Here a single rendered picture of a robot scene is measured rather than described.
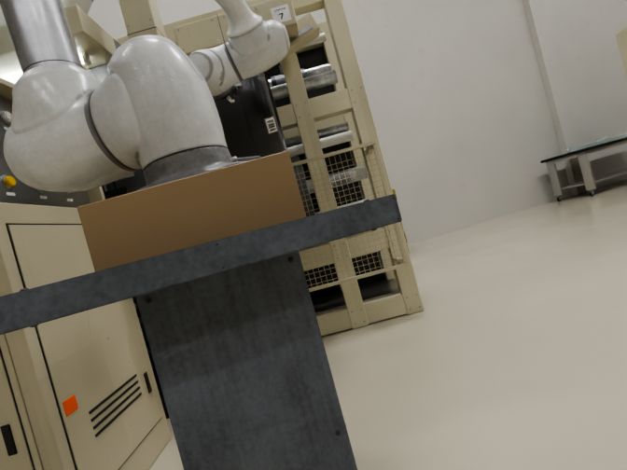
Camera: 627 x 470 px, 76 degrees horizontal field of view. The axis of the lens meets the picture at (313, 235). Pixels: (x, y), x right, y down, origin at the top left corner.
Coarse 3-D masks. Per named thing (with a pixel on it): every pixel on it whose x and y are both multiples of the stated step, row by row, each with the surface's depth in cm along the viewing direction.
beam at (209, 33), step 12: (276, 0) 198; (288, 0) 197; (264, 12) 198; (192, 24) 199; (204, 24) 198; (216, 24) 198; (228, 24) 198; (288, 24) 198; (180, 36) 199; (192, 36) 199; (204, 36) 199; (216, 36) 198; (288, 36) 209; (192, 48) 199; (204, 48) 199
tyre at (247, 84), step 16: (256, 80) 154; (240, 96) 152; (256, 96) 152; (272, 96) 198; (224, 112) 152; (240, 112) 152; (256, 112) 153; (272, 112) 159; (224, 128) 154; (240, 128) 154; (256, 128) 155; (240, 144) 157; (256, 144) 158; (272, 144) 161
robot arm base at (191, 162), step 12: (168, 156) 64; (180, 156) 64; (192, 156) 65; (204, 156) 66; (216, 156) 67; (228, 156) 70; (156, 168) 65; (168, 168) 64; (180, 168) 64; (192, 168) 65; (204, 168) 65; (216, 168) 65; (156, 180) 65; (168, 180) 63
